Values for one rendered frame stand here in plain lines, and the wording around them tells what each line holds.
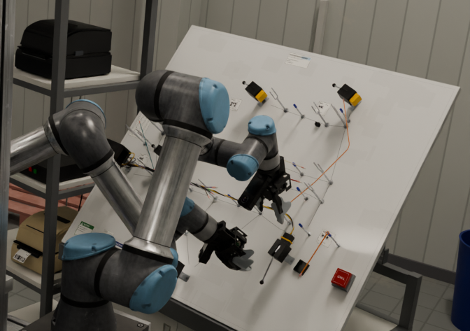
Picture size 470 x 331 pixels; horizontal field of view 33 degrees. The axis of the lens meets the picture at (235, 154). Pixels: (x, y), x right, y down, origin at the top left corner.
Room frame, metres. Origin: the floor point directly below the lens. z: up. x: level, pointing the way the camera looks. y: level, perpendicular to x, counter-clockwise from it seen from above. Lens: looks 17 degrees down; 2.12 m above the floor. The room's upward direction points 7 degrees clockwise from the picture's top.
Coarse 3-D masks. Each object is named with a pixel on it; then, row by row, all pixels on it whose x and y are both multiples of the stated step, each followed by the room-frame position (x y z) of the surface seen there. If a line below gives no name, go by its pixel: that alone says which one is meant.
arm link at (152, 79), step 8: (152, 72) 1.81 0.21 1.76; (160, 72) 1.80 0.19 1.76; (144, 80) 1.80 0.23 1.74; (152, 80) 1.78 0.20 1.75; (136, 88) 1.82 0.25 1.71; (144, 88) 1.78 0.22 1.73; (152, 88) 1.77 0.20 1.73; (136, 96) 1.81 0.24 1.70; (144, 96) 1.77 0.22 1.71; (152, 96) 1.76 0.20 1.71; (136, 104) 1.83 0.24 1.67; (144, 104) 1.78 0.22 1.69; (152, 104) 1.76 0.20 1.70; (144, 112) 1.80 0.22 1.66; (152, 112) 1.77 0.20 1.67; (152, 120) 1.87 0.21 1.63; (160, 120) 1.86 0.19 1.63; (208, 144) 2.06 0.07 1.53; (216, 144) 2.09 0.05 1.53; (200, 152) 2.06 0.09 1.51; (208, 152) 2.08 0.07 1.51; (216, 152) 2.08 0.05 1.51; (200, 160) 2.12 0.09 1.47; (208, 160) 2.09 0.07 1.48; (216, 160) 2.08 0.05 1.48
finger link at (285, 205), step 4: (272, 204) 2.22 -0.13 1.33; (284, 204) 2.24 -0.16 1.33; (288, 204) 2.25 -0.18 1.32; (272, 208) 2.23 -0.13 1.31; (276, 208) 2.21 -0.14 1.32; (284, 208) 2.24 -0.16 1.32; (288, 208) 2.25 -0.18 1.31; (276, 212) 2.22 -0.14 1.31; (284, 212) 2.23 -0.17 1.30; (276, 216) 2.23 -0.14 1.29; (280, 216) 2.22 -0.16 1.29; (280, 220) 2.23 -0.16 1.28
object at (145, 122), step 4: (140, 116) 3.07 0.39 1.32; (144, 116) 3.06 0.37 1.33; (140, 120) 3.06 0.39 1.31; (144, 120) 3.05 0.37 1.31; (148, 120) 3.04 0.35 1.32; (136, 124) 3.05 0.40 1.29; (144, 124) 3.04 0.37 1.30; (148, 124) 3.03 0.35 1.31; (132, 128) 3.05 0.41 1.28; (136, 128) 3.04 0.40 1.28; (140, 128) 3.03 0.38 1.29; (144, 128) 3.02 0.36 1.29; (136, 132) 3.02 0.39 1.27; (144, 132) 3.01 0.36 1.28; (136, 136) 3.01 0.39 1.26; (140, 136) 3.00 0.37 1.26
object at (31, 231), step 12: (36, 216) 3.08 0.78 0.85; (60, 216) 3.09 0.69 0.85; (72, 216) 3.11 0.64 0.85; (24, 228) 3.02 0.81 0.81; (36, 228) 3.00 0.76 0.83; (60, 228) 2.98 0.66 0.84; (24, 240) 2.99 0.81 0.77; (36, 240) 2.96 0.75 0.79; (60, 240) 2.96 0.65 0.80; (12, 252) 3.00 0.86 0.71; (36, 252) 2.94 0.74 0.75; (24, 264) 2.96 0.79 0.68; (36, 264) 2.92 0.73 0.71; (60, 264) 2.96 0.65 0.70
